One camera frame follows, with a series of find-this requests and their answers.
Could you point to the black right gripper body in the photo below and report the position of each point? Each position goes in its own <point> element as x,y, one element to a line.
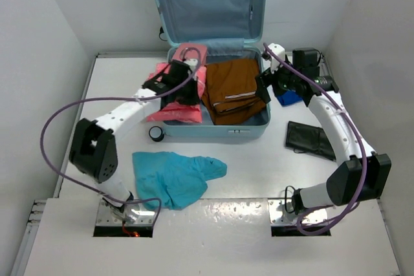
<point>284,79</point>

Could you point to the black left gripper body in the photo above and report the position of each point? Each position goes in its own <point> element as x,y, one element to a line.
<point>187,93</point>

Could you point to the pink patterned garment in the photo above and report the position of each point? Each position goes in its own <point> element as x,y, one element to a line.
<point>175,111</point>

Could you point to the dark blue cloth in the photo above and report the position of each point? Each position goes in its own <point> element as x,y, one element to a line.
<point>289,98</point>

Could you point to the brown trousers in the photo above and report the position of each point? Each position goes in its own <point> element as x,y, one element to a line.
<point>230,92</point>

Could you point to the pink cosmetic case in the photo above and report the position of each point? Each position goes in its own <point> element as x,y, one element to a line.
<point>191,51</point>

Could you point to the black pouch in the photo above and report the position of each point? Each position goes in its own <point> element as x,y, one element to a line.
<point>303,138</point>

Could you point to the light blue shirt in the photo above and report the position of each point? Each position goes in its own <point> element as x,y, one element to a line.
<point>178,181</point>

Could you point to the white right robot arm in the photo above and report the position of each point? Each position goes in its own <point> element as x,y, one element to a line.
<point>362,173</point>

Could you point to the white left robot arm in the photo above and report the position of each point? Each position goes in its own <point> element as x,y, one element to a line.
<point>93,150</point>

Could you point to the light blue open suitcase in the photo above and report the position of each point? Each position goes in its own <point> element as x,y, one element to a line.
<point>228,28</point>

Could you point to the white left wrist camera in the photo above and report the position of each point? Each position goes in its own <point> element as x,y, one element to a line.
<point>193,63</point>

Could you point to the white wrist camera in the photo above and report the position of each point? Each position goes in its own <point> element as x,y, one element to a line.
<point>275,53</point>
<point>193,63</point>

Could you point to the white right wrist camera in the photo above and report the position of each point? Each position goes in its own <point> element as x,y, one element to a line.
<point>275,53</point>

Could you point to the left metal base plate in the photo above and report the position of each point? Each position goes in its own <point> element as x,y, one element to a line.
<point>131,215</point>

